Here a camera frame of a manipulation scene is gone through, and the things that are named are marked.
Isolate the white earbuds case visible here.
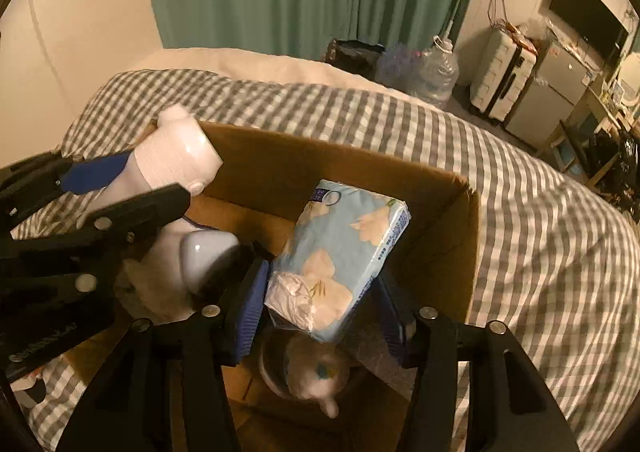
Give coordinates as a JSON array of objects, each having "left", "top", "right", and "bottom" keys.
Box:
[{"left": 180, "top": 229, "right": 240, "bottom": 294}]

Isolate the white lint remover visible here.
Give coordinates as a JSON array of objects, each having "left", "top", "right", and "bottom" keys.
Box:
[{"left": 87, "top": 105, "right": 222, "bottom": 213}]

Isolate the blue tissue pack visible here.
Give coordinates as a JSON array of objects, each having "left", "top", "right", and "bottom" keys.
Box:
[{"left": 265, "top": 179, "right": 411, "bottom": 342}]

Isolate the white crumpled cloth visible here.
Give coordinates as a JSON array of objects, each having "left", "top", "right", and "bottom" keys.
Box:
[{"left": 115, "top": 219, "right": 198, "bottom": 325}]

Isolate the grey checkered bedspread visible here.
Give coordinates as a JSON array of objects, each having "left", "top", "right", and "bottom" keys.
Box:
[{"left": 8, "top": 68, "right": 640, "bottom": 452}]

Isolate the brown cardboard box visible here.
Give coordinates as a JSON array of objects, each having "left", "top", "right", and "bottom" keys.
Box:
[{"left": 62, "top": 118, "right": 482, "bottom": 452}]

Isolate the silver mini fridge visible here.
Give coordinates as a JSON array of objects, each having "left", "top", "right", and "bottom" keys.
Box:
[{"left": 504, "top": 41, "right": 588, "bottom": 149}]

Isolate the white suitcase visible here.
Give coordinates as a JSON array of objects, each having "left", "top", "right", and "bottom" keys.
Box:
[{"left": 470, "top": 28, "right": 537, "bottom": 123}]

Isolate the clear water bottle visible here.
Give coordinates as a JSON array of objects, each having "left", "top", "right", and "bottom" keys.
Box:
[{"left": 408, "top": 35, "right": 459, "bottom": 106}]

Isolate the black wall television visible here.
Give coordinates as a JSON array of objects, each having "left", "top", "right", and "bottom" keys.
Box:
[{"left": 549, "top": 0, "right": 629, "bottom": 67}]

